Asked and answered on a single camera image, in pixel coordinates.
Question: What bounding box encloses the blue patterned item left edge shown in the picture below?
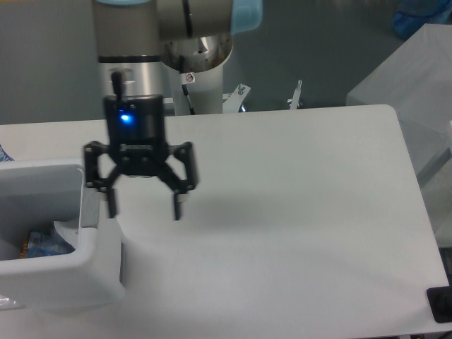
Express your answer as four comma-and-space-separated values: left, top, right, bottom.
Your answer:
0, 145, 14, 162

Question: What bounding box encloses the metal bolt clamp right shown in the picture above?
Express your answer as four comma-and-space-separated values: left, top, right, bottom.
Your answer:
287, 79, 304, 110

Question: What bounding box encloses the clear plastic scrap bottom left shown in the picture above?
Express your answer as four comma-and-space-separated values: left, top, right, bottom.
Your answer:
0, 295, 20, 311

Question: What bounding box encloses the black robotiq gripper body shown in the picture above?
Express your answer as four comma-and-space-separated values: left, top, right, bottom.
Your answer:
103, 95, 169, 177

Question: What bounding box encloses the white side cabinet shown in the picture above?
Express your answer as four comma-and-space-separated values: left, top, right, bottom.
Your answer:
346, 24, 451, 247

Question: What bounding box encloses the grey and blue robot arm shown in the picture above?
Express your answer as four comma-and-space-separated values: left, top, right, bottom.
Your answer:
83, 1, 263, 220

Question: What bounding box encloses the blue object top right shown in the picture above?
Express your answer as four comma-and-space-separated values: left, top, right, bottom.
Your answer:
391, 0, 451, 40

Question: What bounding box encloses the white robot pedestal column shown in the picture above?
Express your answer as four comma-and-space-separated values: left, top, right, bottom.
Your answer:
160, 31, 234, 116

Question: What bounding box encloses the white trash can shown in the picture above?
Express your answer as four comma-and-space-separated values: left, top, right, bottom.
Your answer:
1, 159, 125, 309

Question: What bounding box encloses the black device at table edge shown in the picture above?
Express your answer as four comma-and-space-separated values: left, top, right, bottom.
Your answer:
427, 286, 451, 323

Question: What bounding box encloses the black cable on pedestal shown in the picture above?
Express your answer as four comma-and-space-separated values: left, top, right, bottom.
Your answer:
178, 55, 196, 116

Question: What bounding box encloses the clear plastic wrapper bag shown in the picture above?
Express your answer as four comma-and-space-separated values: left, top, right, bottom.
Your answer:
53, 218, 79, 249

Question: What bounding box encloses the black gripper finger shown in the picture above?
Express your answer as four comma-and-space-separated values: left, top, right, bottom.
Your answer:
83, 141, 121, 218
159, 141, 199, 220

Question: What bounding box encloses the clear plastic water bottle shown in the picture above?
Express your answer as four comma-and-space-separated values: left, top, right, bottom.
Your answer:
20, 230, 75, 259

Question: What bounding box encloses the white pedestal base bracket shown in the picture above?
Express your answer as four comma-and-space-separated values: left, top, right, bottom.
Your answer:
162, 83, 251, 114

